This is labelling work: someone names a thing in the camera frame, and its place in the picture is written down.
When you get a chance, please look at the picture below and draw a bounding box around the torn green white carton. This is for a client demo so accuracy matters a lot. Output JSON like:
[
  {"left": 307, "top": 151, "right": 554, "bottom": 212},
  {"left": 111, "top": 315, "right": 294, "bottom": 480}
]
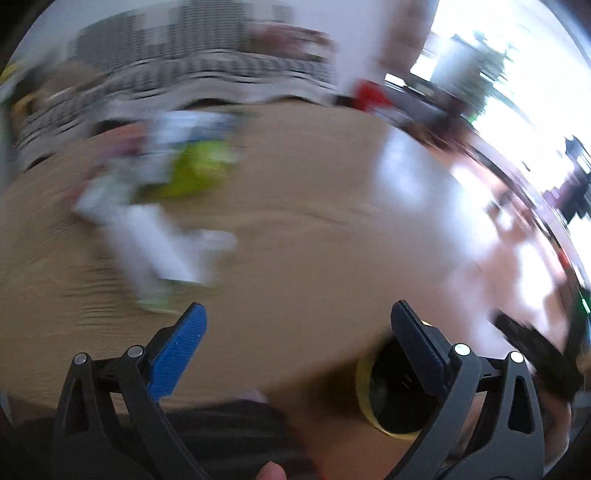
[{"left": 100, "top": 204, "right": 238, "bottom": 312}]

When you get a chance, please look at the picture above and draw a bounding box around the yellow green snack bag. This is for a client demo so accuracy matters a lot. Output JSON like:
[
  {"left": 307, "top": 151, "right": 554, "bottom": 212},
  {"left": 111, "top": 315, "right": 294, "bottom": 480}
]
[{"left": 138, "top": 140, "right": 238, "bottom": 200}]

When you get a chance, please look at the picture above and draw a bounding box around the blue white wipes bag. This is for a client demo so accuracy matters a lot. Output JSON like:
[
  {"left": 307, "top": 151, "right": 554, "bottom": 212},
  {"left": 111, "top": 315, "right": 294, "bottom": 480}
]
[{"left": 142, "top": 110, "right": 245, "bottom": 153}]

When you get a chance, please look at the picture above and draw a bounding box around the green white cigarette box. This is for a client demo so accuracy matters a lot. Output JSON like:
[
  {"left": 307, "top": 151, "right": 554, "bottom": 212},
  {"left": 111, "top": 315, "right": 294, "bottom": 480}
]
[{"left": 71, "top": 155, "right": 167, "bottom": 226}]

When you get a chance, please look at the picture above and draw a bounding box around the black gold trash bin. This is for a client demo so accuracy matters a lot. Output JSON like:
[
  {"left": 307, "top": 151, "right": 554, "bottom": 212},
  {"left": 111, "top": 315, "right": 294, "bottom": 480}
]
[{"left": 355, "top": 335, "right": 440, "bottom": 441}]

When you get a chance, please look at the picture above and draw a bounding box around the person right hand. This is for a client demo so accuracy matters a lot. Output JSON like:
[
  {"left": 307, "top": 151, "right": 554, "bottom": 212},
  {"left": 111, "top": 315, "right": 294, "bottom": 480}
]
[{"left": 538, "top": 389, "right": 572, "bottom": 467}]

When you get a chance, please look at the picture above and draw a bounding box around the person left hand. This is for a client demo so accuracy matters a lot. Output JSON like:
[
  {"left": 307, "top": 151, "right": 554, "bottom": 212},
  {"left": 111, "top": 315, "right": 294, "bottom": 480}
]
[{"left": 256, "top": 461, "right": 287, "bottom": 480}]

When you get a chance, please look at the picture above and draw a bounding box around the red plastic bag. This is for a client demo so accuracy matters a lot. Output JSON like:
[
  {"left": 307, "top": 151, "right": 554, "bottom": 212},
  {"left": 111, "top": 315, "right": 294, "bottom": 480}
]
[{"left": 353, "top": 79, "right": 394, "bottom": 113}]

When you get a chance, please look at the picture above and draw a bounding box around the black white striped sofa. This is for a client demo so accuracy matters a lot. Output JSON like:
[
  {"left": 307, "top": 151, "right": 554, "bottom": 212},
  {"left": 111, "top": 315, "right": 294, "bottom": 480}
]
[{"left": 7, "top": 1, "right": 335, "bottom": 170}]

